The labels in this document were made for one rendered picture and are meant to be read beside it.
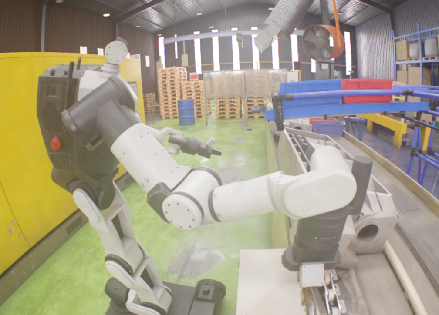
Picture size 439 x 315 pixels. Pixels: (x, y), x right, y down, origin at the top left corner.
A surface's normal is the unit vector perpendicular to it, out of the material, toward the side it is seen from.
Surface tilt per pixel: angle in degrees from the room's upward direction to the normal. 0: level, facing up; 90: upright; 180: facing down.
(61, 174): 90
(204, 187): 42
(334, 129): 92
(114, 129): 75
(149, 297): 90
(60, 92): 103
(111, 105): 57
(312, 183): 90
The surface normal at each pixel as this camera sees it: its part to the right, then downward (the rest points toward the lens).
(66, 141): 0.53, 0.45
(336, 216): 0.00, -0.45
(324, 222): -0.41, 0.30
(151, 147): 0.68, -0.56
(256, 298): -0.05, -0.95
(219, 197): -0.54, -0.45
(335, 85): -0.18, 0.34
